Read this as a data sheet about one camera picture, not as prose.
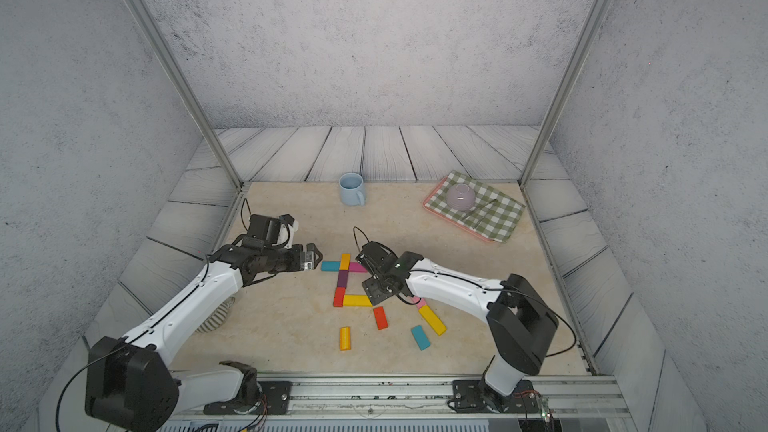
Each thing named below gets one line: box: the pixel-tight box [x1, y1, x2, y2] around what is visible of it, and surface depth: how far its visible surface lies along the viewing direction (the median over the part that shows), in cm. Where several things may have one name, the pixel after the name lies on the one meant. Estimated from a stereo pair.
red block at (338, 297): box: [333, 287, 345, 308], surface depth 91 cm
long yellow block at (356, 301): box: [343, 294, 373, 307], surface depth 91 cm
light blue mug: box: [339, 172, 365, 206], surface depth 113 cm
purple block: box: [337, 270, 349, 288], surface depth 95 cm
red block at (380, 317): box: [374, 306, 389, 330], surface depth 88 cm
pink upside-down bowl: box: [446, 183, 476, 212], surface depth 114 cm
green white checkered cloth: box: [425, 170, 526, 243], surface depth 113 cm
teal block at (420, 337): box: [411, 324, 431, 351], surface depth 85 cm
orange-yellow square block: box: [340, 253, 351, 271], surface depth 98 cm
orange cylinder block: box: [339, 327, 351, 351], surface depth 84 cm
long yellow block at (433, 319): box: [418, 304, 447, 336], surface depth 87 cm
